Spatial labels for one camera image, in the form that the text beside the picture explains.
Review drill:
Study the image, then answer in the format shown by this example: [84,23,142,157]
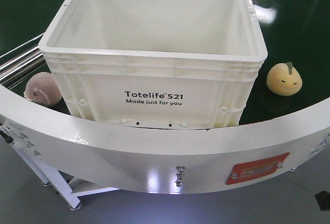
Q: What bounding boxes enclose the white plastic tote box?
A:
[39,0,268,129]

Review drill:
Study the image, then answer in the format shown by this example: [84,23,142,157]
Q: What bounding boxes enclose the steel conveyor rollers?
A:
[1,45,45,89]

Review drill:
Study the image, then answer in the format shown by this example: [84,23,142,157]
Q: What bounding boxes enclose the pink round plush toy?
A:
[24,72,62,107]

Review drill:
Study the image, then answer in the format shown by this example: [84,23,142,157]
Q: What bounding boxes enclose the orange warning label plate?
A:
[225,152,290,185]

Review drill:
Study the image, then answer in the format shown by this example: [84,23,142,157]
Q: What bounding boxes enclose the white conveyor support leg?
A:
[1,124,117,211]

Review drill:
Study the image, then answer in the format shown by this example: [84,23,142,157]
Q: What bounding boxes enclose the yellow smiling plush fruit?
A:
[266,62,303,96]

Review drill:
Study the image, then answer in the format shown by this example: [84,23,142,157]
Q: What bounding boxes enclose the black object floor corner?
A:
[315,191,330,211]

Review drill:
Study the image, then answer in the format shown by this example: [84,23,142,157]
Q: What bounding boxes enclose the white curved conveyor frame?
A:
[1,87,329,194]

